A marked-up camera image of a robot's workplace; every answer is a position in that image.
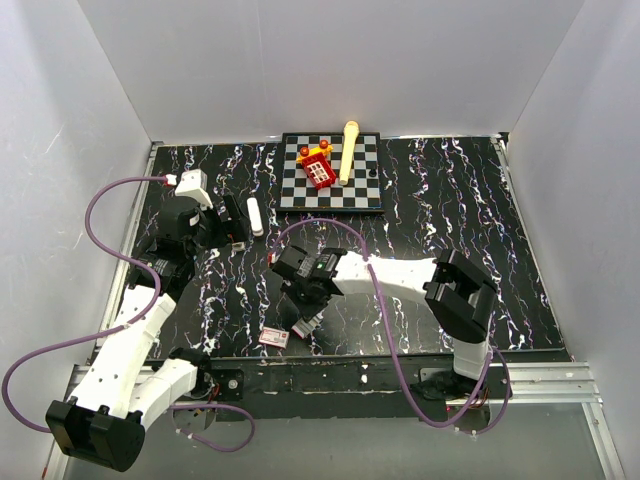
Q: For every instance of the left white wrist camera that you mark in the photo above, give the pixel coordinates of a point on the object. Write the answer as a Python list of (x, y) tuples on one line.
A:
[(191, 184)]

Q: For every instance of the yellow toy piece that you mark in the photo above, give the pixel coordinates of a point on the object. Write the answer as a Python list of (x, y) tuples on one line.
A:
[(324, 148)]

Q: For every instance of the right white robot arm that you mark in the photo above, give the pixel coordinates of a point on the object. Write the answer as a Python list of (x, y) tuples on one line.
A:
[(459, 294)]

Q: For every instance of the red white staple box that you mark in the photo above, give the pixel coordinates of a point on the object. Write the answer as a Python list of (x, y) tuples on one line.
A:
[(274, 337)]

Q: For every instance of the black base frame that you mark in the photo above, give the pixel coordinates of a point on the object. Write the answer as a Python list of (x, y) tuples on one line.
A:
[(325, 387)]

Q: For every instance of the cream toy microphone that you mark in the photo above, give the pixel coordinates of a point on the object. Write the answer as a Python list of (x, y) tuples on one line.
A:
[(350, 133)]

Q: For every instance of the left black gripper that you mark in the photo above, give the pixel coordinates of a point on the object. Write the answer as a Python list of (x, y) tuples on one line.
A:
[(233, 230)]

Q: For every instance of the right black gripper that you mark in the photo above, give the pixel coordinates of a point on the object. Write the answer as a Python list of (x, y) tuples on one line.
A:
[(307, 311)]

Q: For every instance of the white plastic stapler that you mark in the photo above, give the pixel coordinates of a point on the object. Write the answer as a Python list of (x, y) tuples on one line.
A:
[(255, 217)]

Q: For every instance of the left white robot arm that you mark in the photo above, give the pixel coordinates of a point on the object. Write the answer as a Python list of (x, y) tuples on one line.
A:
[(106, 416)]

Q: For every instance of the red toy brick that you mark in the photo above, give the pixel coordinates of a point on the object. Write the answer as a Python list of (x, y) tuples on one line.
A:
[(319, 171)]

